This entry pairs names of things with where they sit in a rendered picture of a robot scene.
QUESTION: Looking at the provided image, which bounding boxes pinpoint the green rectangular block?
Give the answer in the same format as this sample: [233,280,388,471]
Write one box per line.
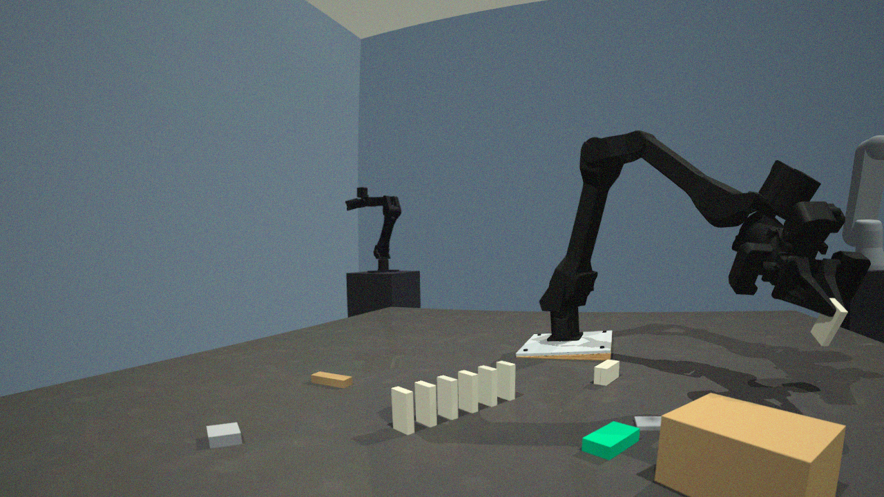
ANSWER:
[582,421,640,460]

